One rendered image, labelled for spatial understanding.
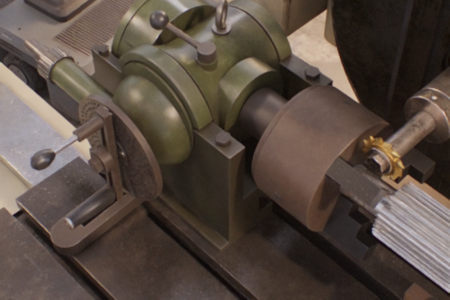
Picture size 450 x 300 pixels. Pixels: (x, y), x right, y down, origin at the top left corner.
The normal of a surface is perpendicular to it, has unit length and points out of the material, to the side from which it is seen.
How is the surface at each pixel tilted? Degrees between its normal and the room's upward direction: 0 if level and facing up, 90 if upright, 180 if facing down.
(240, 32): 17
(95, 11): 0
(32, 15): 0
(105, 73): 90
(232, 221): 90
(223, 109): 65
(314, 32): 0
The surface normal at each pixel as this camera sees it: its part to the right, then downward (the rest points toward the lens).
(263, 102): -0.14, -0.54
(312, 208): 0.70, 0.55
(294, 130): -0.38, -0.28
